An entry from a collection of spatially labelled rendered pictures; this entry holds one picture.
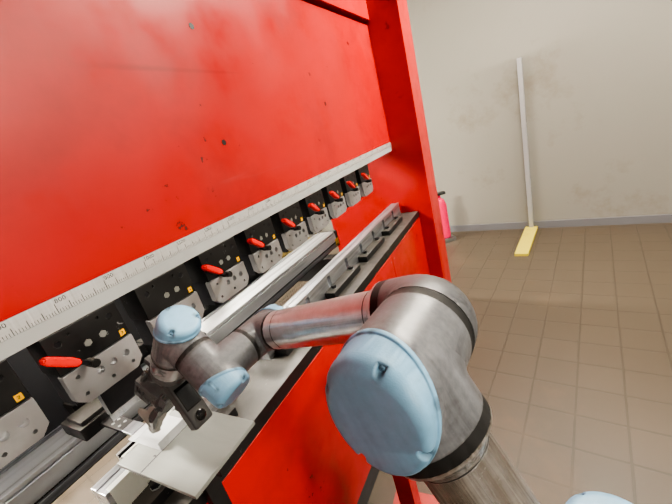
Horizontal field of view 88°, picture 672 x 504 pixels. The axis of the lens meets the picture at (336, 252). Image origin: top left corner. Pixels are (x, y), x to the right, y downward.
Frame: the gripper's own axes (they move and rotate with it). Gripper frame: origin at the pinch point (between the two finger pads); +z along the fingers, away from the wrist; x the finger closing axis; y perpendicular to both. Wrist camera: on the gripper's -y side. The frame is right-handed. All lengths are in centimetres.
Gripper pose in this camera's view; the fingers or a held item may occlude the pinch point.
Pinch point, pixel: (168, 420)
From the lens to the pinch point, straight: 97.2
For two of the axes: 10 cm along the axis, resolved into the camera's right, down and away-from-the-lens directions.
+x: -4.3, 4.0, -8.1
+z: -3.7, 7.4, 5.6
